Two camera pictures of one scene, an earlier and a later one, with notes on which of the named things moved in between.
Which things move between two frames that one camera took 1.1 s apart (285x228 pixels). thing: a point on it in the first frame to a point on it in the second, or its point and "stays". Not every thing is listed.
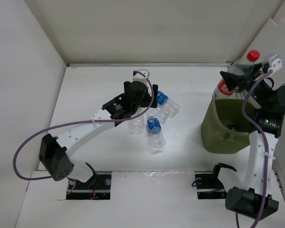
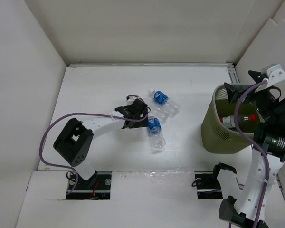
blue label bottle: x=157 y=138 stays
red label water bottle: x=252 y=56 to x=229 y=121
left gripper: x=147 y=100 to x=138 y=124
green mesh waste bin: x=224 y=128 stays
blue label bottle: x=170 y=107 stays
